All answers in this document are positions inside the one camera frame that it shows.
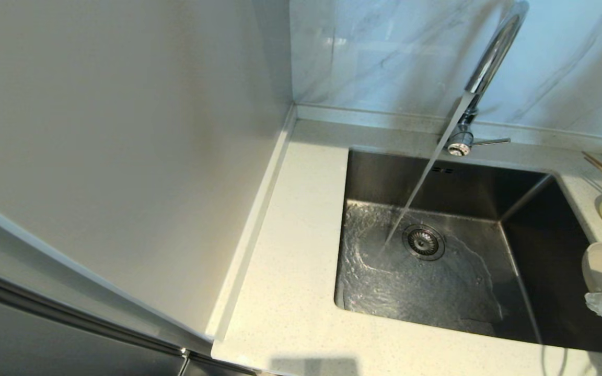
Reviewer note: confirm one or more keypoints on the thin chrome faucet lever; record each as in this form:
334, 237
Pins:
491, 141

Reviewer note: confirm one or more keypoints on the stainless steel sink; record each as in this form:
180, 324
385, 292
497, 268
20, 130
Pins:
463, 297

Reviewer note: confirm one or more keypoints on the round metal drain strainer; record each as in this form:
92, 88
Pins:
424, 242

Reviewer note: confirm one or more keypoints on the chrome gooseneck faucet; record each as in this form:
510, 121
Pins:
494, 52

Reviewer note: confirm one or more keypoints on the grey refrigerator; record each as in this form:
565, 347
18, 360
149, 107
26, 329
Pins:
45, 344

